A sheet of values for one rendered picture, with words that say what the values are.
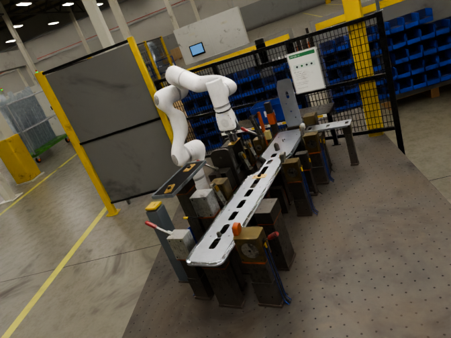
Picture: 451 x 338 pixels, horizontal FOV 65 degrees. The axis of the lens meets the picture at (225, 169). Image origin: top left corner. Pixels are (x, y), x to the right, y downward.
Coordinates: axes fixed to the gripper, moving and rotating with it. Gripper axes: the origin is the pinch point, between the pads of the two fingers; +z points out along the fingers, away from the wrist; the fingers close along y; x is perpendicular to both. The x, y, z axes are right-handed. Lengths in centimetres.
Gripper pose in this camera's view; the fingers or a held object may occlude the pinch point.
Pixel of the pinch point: (233, 137)
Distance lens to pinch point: 189.3
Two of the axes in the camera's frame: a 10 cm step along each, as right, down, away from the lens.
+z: 3.2, 8.7, 3.8
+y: 8.3, -0.7, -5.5
